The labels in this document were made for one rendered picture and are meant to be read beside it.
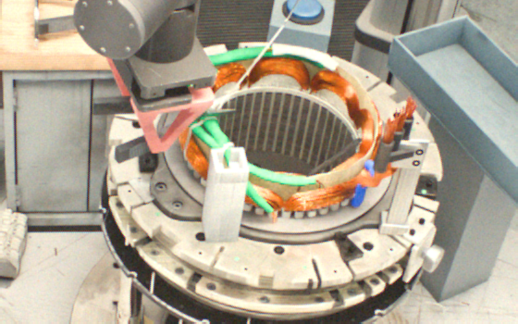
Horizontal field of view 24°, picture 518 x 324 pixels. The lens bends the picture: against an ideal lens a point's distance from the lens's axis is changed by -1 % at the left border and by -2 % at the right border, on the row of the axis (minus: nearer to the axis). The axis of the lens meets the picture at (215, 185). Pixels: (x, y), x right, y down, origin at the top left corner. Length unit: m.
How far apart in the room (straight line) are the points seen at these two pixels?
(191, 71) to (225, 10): 2.09
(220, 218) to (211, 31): 1.97
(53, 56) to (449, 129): 0.43
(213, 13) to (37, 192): 1.66
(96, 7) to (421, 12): 0.76
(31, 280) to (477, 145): 0.54
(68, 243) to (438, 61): 0.49
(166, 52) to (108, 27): 0.10
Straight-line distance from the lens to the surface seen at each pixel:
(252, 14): 3.10
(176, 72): 1.00
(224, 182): 1.04
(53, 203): 1.49
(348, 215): 1.13
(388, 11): 1.62
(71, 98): 1.37
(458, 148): 1.38
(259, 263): 1.09
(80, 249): 1.50
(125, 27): 0.90
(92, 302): 1.42
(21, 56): 1.32
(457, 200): 1.41
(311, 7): 1.44
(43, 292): 1.46
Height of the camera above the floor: 1.92
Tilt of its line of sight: 46 degrees down
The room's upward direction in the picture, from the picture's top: 8 degrees clockwise
